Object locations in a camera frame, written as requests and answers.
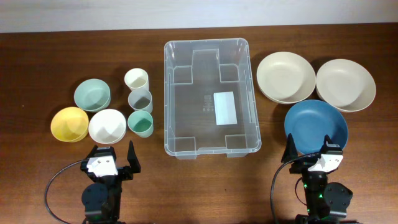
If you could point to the sage green bowl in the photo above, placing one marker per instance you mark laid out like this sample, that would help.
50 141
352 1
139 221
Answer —
92 95

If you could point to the white bowl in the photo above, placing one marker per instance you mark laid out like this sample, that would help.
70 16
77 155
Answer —
107 126

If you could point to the blue plate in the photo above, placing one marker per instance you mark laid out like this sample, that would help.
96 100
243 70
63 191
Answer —
310 121

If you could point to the green cup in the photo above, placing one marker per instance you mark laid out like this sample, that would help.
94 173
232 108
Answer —
141 123

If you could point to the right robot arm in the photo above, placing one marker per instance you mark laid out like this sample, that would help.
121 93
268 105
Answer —
326 201

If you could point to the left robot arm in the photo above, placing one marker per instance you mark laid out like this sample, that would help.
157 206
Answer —
102 199

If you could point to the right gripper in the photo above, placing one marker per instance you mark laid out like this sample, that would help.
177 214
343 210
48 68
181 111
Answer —
302 165

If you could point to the beige plate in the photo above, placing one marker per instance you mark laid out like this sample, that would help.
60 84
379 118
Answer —
286 77
346 85

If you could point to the cream cup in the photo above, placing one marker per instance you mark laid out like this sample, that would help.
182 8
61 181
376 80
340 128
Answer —
137 78

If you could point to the white label in bin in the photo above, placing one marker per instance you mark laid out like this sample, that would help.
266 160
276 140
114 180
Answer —
225 110

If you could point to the yellow bowl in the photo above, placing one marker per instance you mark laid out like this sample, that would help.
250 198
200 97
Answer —
70 125

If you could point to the clear plastic storage bin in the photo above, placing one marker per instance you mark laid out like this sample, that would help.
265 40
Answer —
193 71

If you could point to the grey cup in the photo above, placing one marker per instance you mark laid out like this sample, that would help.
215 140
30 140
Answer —
140 99

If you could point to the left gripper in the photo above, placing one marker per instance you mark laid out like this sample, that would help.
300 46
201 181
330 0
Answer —
126 172

